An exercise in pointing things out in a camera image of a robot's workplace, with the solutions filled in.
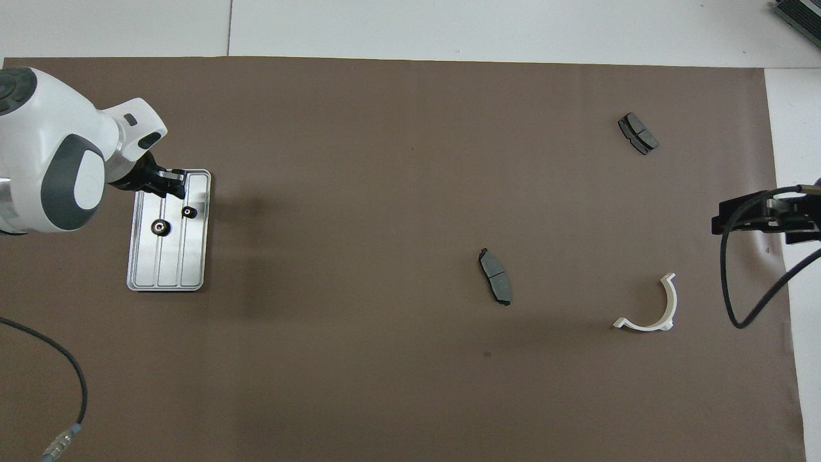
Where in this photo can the white curved plastic bracket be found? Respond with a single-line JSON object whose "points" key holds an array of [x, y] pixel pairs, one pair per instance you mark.
{"points": [[671, 301]]}

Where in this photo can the silver metal tray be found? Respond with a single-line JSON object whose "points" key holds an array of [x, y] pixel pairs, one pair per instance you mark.
{"points": [[168, 256]]}

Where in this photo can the large black bearing gear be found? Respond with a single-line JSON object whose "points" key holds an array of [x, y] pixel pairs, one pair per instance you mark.
{"points": [[160, 226]]}

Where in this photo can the dark ribbed metal device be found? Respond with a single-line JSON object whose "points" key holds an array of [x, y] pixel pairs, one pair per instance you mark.
{"points": [[802, 16]]}

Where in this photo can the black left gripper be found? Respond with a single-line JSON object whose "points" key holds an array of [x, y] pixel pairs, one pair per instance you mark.
{"points": [[135, 174]]}

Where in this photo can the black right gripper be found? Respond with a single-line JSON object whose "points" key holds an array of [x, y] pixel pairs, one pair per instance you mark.
{"points": [[802, 215]]}

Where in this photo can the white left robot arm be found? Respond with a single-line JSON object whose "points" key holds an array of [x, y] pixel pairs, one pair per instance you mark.
{"points": [[45, 147]]}

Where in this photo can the dark grey brake pad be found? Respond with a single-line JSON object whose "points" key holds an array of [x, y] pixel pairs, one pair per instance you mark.
{"points": [[638, 133], [495, 276]]}

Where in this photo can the brown table mat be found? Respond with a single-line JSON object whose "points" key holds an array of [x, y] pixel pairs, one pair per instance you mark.
{"points": [[385, 192]]}

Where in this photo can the small black bearing gear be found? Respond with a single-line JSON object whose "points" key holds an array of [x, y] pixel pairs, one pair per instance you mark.
{"points": [[188, 212]]}

